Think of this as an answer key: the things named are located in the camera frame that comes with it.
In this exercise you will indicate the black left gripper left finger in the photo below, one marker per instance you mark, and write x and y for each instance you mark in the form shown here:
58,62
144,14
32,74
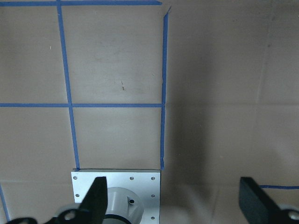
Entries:
92,209

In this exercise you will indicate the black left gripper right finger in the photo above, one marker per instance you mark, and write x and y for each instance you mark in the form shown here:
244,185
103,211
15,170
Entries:
257,206

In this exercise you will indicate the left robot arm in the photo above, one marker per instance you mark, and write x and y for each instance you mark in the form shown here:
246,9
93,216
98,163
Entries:
103,205

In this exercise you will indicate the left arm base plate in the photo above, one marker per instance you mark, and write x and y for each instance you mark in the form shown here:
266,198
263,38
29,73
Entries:
130,179

